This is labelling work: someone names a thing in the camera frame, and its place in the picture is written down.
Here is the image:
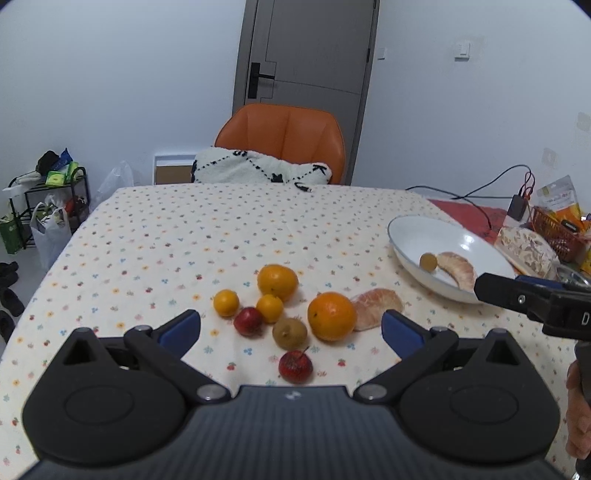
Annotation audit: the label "peeled pomelo segment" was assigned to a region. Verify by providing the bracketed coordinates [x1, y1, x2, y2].
[352, 288, 404, 332]
[437, 252, 477, 291]

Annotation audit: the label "floral ceramic tissue box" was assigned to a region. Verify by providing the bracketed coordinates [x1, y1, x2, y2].
[494, 226, 559, 280]

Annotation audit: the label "small yellow-orange citrus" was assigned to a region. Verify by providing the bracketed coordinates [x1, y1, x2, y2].
[256, 294, 284, 324]
[212, 289, 240, 318]

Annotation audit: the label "floral dotted tablecloth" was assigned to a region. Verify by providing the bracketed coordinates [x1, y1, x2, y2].
[1, 184, 574, 479]

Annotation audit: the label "black metal shelf rack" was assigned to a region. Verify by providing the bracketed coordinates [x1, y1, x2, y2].
[2, 166, 91, 251]

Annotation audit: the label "orange woven basket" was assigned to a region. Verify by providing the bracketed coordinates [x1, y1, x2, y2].
[531, 205, 590, 263]

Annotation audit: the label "white plastic bag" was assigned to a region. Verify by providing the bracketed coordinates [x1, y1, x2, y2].
[30, 202, 72, 271]

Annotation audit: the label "grey door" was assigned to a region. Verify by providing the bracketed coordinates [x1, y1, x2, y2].
[232, 0, 380, 184]

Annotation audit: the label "white light switch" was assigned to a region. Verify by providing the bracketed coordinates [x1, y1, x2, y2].
[455, 40, 471, 61]

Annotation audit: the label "red crabapple with stem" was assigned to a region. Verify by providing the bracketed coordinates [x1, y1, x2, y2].
[279, 350, 314, 384]

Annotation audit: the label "large orange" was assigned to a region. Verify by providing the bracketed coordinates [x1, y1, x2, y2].
[308, 292, 358, 342]
[257, 264, 298, 303]

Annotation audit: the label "black shoes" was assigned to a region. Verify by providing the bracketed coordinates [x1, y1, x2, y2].
[0, 261, 24, 343]

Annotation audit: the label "green-brown fruit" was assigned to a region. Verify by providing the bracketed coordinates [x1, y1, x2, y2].
[420, 252, 438, 272]

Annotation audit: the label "white plate blue rim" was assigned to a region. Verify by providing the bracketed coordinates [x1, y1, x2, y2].
[388, 215, 516, 304]

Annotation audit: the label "black door handle lock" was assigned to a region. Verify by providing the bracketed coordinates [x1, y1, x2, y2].
[246, 62, 274, 100]

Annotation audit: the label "red orange cat tablecloth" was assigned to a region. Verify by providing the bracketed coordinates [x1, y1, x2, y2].
[431, 199, 506, 244]

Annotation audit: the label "green bag on floor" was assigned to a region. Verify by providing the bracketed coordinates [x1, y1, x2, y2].
[0, 214, 22, 255]

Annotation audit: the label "white black-patterned cushion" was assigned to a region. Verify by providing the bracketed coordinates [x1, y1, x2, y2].
[190, 147, 332, 191]

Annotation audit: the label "stainless steel bowl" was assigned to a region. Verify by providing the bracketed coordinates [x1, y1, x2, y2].
[556, 264, 591, 289]

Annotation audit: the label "orange leather chair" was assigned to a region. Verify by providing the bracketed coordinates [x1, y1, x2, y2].
[214, 103, 346, 184]

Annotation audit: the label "person's right hand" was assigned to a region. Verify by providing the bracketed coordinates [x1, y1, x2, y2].
[566, 361, 591, 460]

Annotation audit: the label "brown-green kiwi fruit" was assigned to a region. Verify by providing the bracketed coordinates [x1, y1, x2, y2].
[273, 318, 308, 351]

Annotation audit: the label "black charger adapter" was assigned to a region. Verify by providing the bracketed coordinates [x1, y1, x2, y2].
[507, 194, 529, 222]

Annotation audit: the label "black power cable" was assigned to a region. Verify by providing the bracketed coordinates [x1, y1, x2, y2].
[404, 164, 532, 236]

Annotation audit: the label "snack package bag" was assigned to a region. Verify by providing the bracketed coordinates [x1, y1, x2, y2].
[536, 175, 581, 222]

